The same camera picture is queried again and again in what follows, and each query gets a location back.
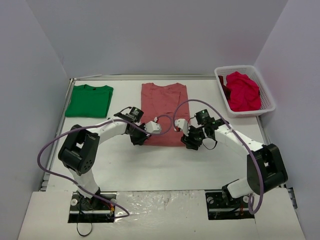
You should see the salmon pink t-shirt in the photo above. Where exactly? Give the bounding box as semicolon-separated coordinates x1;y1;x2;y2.
141;83;190;147

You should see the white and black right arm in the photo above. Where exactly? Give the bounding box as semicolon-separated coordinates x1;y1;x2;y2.
174;109;288;207

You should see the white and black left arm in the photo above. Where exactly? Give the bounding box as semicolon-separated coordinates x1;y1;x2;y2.
58;107;149;209

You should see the dark red garment in basket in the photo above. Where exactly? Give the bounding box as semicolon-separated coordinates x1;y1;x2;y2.
218;75;231;100

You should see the green folded t-shirt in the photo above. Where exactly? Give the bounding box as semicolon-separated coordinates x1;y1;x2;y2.
64;84;114;119

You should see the magenta crumpled t-shirt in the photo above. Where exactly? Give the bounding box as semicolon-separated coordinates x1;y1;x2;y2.
226;71;262;112

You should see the white plastic basket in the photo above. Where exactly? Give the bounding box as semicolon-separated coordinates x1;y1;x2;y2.
214;65;276;118

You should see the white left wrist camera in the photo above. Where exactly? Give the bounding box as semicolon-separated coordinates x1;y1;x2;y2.
144;121;162;135

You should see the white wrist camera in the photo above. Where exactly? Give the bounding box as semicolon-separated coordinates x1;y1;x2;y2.
144;121;162;135
174;118;190;137

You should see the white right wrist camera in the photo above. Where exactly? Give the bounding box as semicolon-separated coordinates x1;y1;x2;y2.
174;118;190;137

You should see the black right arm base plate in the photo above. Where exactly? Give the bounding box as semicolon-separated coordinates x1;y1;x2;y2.
205;190;255;221

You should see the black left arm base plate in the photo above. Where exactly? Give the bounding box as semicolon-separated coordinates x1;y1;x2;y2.
68;191;117;224

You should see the black cable loop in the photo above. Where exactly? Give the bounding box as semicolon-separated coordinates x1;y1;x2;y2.
76;222;95;237

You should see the aluminium right table rail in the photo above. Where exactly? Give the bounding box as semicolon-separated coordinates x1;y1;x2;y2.
254;117;297;210

